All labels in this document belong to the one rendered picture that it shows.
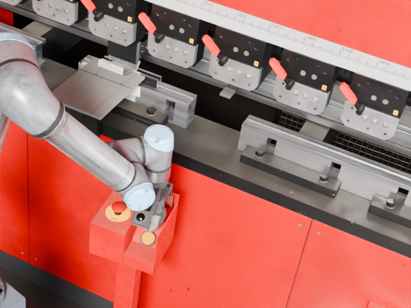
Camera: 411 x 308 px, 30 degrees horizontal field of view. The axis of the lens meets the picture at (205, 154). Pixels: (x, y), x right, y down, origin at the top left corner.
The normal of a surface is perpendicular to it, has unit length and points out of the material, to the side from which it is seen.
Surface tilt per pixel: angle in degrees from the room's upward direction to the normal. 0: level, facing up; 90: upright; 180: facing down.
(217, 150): 0
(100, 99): 0
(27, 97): 53
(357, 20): 90
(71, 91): 0
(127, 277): 90
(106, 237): 90
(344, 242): 90
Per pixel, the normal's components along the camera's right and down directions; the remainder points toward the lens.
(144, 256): 0.13, -0.78
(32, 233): -0.42, 0.51
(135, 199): 0.36, 0.62
